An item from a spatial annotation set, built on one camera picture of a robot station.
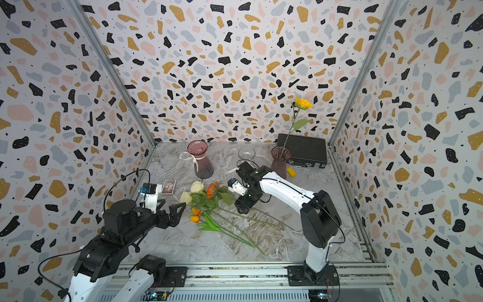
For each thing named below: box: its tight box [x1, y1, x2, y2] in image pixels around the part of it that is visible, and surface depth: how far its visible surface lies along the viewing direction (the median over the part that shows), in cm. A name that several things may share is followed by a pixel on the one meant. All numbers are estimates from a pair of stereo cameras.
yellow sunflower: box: [279, 96, 314, 159], surface depth 88 cm
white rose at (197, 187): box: [190, 180, 205, 194], surface depth 99 cm
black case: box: [276, 133, 328, 169], surface depth 120 cm
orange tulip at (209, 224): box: [189, 211, 256, 248], surface depth 89 cm
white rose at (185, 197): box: [179, 191, 193, 204], surface depth 94 cm
